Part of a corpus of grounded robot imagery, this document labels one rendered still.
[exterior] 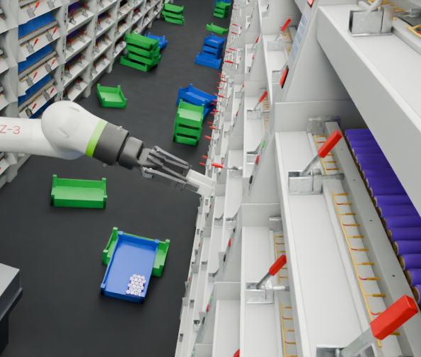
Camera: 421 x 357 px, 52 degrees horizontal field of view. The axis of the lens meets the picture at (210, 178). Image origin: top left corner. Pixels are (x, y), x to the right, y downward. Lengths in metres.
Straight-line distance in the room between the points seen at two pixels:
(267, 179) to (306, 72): 0.20
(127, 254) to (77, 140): 1.24
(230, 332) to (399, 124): 0.65
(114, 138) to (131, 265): 1.23
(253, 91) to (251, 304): 0.89
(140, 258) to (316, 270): 1.79
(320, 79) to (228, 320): 0.50
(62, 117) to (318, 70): 0.58
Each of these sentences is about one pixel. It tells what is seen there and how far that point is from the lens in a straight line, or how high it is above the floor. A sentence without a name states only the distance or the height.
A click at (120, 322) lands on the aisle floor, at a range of 2.02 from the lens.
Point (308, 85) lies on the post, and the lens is 0.70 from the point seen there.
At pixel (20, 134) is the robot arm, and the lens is 1.17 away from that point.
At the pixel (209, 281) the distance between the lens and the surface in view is 1.26.
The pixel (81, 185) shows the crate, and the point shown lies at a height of 0.02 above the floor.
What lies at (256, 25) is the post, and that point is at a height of 1.18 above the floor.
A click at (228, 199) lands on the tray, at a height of 0.89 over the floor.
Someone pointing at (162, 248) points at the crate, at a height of 0.01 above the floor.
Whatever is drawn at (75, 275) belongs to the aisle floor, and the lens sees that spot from 2.19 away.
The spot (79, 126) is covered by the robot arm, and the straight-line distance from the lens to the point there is 1.03.
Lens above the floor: 1.57
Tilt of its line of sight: 31 degrees down
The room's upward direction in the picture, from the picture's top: 16 degrees clockwise
